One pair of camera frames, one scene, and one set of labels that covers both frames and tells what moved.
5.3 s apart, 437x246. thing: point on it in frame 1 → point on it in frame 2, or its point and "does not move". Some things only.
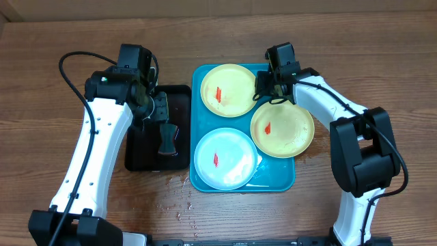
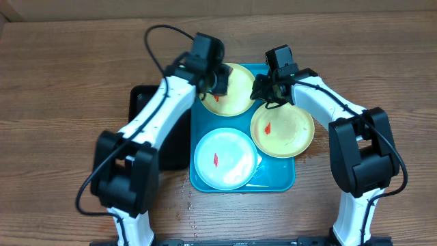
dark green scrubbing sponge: x=167 y=134 → x=222 y=72
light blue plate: x=225 y=158 does not move
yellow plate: x=281 y=130 does not move
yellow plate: x=227 y=90 does not move
